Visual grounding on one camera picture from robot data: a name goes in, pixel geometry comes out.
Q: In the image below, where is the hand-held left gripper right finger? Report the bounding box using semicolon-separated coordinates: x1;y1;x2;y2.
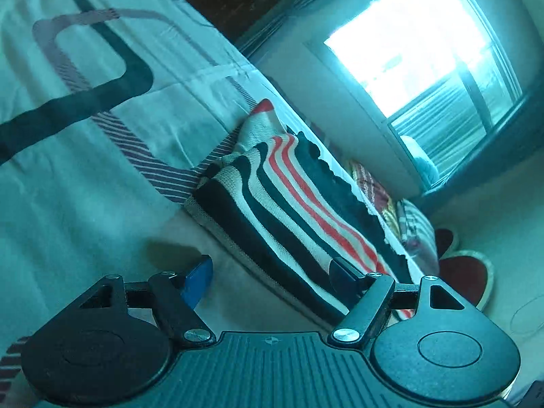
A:
328;257;467;346

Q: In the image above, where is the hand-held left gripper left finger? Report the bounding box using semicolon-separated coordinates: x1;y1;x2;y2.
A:
78;255;216;348

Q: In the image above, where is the striped knit sweater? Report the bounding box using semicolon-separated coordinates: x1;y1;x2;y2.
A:
184;99;420;322

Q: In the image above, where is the striped pillow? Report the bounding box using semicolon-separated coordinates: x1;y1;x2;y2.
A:
397;198;441;278

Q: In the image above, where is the red printed pillow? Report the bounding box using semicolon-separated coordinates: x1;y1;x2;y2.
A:
348;159;403;239

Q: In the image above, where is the red scalloped headboard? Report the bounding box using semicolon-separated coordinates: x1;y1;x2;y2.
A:
433;227;496;312

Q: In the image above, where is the white bedding bundle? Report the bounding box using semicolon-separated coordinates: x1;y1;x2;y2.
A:
399;135;441;186

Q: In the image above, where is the printed bed sheet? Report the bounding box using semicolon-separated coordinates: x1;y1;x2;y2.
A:
0;0;426;408

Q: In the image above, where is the teal curtain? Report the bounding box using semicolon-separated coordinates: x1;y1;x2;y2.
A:
234;0;337;63
419;74;544;205

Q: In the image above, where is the window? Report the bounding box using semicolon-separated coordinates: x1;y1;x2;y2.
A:
305;0;528;188

